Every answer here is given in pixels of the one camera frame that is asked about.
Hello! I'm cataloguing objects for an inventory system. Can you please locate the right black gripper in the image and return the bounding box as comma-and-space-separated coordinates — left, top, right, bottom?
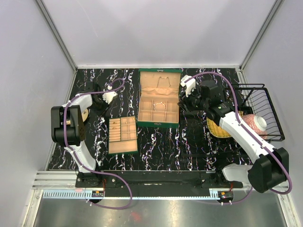
178, 85, 208, 113

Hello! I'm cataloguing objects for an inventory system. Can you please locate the silver pearl bracelet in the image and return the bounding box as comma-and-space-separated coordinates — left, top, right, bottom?
152, 101, 166, 112

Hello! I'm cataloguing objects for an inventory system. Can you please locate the beige jewelry tray insert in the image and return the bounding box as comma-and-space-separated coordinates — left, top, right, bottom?
108, 116, 138, 155

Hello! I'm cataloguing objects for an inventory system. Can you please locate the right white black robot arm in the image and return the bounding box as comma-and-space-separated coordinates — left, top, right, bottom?
180, 77, 291, 193

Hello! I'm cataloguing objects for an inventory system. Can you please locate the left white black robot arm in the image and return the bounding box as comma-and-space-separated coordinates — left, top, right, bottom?
51, 82, 117, 187

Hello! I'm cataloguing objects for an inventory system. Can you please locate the green jewelry box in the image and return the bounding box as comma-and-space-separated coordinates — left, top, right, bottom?
137, 69, 182, 129

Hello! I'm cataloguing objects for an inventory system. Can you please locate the woven bamboo tray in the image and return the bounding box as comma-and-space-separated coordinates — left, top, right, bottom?
206, 117, 232, 139

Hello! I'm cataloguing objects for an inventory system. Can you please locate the red patterned ceramic bowl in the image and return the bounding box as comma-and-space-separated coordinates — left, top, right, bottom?
242, 114, 267, 139

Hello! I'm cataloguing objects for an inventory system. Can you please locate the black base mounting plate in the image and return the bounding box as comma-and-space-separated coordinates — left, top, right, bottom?
75, 170, 243, 189

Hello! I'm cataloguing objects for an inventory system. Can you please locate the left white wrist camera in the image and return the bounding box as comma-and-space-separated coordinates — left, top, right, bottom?
102, 85, 117, 104

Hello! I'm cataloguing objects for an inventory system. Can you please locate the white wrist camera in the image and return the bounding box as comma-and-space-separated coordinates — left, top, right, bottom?
102, 85, 117, 104
180, 75, 196, 97

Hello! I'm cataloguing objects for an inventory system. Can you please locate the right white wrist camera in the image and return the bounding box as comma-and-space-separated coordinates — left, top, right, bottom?
180, 75, 196, 97

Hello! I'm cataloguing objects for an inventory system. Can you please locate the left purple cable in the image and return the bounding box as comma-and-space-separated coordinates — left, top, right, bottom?
63, 79, 133, 210

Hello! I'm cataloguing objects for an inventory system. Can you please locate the black wire dish rack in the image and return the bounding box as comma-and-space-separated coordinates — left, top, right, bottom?
232, 83, 285, 142

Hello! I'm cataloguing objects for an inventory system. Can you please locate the aluminium rail front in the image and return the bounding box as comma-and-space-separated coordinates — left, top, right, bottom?
32, 171, 291, 199

